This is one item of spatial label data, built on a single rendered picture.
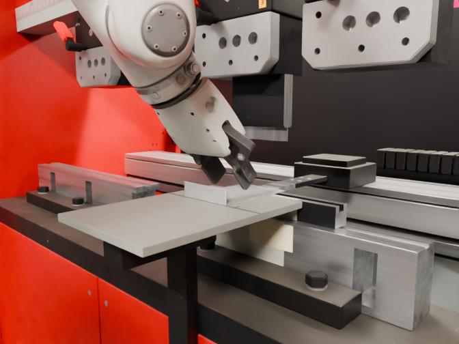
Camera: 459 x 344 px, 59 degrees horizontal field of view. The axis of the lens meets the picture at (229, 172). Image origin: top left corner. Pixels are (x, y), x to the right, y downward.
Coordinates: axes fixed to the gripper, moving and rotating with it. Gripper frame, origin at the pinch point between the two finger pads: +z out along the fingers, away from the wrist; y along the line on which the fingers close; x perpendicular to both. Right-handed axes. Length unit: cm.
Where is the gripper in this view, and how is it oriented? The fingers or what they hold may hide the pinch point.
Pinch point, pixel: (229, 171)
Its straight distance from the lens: 59.1
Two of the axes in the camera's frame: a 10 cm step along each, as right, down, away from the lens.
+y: -7.2, -1.0, 6.8
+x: -5.3, 7.2, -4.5
